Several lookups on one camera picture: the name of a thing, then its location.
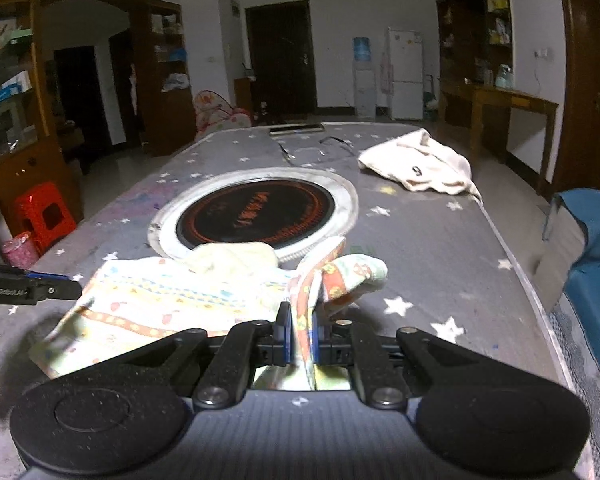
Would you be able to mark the wooden side table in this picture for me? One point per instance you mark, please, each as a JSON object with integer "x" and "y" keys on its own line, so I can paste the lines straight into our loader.
{"x": 492, "y": 106}

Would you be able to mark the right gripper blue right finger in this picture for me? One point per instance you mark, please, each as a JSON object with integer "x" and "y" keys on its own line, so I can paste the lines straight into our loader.
{"x": 373, "y": 362}

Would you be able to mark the dark wooden left cabinet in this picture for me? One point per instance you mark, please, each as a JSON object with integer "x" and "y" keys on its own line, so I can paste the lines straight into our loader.
{"x": 172, "y": 123}

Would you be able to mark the blue sofa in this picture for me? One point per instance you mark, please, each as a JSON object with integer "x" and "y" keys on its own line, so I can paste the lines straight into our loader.
{"x": 567, "y": 281}

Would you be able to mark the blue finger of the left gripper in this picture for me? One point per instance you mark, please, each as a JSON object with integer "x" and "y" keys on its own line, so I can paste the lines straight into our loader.
{"x": 46, "y": 276}
{"x": 56, "y": 289}

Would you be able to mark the round black induction cooktop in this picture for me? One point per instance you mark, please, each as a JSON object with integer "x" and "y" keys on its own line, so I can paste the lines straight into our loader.
{"x": 290, "y": 209}

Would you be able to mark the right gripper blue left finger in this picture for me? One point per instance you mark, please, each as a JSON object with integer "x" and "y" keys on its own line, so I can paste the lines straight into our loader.
{"x": 231, "y": 361}

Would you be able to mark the green patterned children's jacket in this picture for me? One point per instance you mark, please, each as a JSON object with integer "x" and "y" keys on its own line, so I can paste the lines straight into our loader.
{"x": 130, "y": 303}

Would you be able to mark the red plastic stool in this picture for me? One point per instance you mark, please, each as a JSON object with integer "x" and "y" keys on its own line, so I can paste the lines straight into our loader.
{"x": 43, "y": 212}

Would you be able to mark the dark wooden display shelf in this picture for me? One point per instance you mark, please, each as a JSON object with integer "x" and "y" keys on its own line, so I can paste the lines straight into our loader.
{"x": 475, "y": 39}

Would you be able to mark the dark wooden entrance door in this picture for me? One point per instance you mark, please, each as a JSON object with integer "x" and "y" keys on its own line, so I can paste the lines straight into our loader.
{"x": 282, "y": 60}

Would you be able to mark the white refrigerator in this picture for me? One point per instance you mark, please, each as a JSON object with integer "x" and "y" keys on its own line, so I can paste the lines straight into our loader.
{"x": 406, "y": 74}

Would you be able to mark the teal glass jar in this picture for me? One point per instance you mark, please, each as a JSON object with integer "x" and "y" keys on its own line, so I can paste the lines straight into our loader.
{"x": 504, "y": 77}

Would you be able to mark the black wire hanger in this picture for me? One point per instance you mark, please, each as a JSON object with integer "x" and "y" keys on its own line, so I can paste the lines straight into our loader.
{"x": 311, "y": 151}

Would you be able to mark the cream garment with number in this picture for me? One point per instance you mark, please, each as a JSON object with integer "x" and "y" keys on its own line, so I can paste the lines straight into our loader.
{"x": 420, "y": 163}

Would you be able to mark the white water dispenser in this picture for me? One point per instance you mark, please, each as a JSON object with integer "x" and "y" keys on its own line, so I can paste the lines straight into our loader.
{"x": 364, "y": 80}

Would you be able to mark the pink children's folding tent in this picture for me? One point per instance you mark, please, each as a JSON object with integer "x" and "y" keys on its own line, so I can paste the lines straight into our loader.
{"x": 213, "y": 113}

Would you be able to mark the dark flat bar on table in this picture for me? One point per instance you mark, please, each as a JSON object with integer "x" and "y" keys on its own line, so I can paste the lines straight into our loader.
{"x": 295, "y": 129}

